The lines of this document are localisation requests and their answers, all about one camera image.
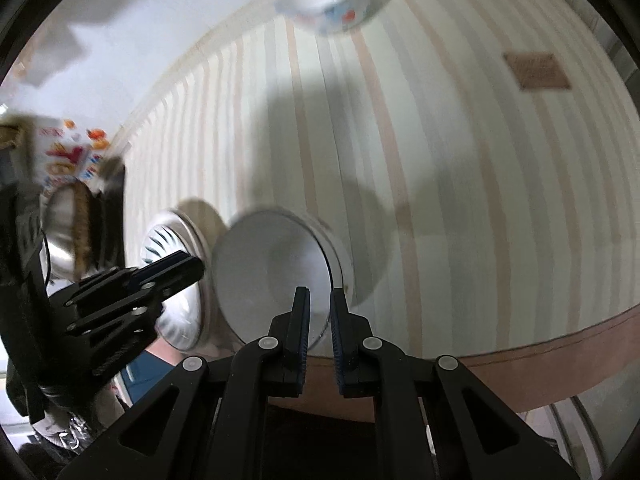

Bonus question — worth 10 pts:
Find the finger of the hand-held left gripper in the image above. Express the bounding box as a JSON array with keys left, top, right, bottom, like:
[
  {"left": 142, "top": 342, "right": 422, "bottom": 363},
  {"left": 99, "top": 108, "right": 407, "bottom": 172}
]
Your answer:
[
  {"left": 65, "top": 251, "right": 207, "bottom": 311},
  {"left": 66, "top": 302, "right": 167, "bottom": 378}
]

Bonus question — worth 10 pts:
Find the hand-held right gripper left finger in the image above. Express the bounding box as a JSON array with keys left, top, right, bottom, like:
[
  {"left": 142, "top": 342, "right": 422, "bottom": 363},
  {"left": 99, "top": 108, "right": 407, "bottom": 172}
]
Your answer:
[{"left": 59, "top": 300, "right": 313, "bottom": 480}]

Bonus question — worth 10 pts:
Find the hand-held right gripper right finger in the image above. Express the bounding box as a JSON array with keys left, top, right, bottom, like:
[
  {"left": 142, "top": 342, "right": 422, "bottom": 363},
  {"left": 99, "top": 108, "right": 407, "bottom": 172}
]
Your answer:
[{"left": 329, "top": 287, "right": 581, "bottom": 480}]

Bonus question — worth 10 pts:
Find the white plate blue striped rim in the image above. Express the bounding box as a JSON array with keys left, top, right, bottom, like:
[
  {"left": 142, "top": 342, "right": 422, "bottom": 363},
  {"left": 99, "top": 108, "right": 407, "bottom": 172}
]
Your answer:
[{"left": 141, "top": 210, "right": 207, "bottom": 352}]

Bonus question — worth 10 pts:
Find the white bowl with blue rim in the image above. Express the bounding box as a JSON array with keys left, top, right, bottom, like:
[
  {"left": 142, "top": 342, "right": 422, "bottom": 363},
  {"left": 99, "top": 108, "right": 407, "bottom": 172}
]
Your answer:
[{"left": 300, "top": 212, "right": 357, "bottom": 311}]

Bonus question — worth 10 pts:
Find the plain white bowl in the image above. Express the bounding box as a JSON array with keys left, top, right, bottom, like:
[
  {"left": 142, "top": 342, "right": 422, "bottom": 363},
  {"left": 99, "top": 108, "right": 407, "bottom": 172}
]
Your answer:
[{"left": 212, "top": 208, "right": 333, "bottom": 356}]

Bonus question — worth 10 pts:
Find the blue kitchen cabinet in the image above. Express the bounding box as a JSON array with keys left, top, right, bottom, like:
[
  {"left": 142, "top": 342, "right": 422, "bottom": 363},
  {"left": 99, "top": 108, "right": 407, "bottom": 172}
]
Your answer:
[{"left": 119, "top": 350, "right": 175, "bottom": 407}]

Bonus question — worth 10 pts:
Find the shiny metal bowl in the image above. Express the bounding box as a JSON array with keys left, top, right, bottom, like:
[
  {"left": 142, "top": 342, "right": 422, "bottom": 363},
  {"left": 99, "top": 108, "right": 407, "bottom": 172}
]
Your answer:
[{"left": 40, "top": 180, "right": 98, "bottom": 282}]

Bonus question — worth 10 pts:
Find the black gas stove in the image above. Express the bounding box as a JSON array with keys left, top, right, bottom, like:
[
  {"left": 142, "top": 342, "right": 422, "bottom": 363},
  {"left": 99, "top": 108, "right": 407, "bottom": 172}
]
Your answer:
[{"left": 101, "top": 156, "right": 127, "bottom": 267}]

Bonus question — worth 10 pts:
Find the striped tablecloth with cat print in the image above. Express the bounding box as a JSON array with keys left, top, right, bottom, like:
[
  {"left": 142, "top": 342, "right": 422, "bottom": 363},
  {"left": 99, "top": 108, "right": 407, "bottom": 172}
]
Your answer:
[{"left": 107, "top": 0, "right": 640, "bottom": 421}]

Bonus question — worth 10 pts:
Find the sliding glass door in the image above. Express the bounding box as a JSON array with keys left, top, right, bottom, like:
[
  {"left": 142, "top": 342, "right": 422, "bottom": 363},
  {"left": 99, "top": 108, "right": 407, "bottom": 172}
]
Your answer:
[{"left": 520, "top": 394, "right": 640, "bottom": 480}]

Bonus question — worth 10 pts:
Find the brown cloth label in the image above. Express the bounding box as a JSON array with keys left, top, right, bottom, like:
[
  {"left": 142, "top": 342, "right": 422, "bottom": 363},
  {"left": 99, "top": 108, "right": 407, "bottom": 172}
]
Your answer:
[{"left": 502, "top": 51, "right": 572, "bottom": 91}]

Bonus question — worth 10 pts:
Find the steel wok with long handle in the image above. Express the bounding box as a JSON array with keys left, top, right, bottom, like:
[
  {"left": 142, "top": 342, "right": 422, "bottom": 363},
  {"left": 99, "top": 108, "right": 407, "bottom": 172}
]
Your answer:
[{"left": 75, "top": 182, "right": 107, "bottom": 267}]

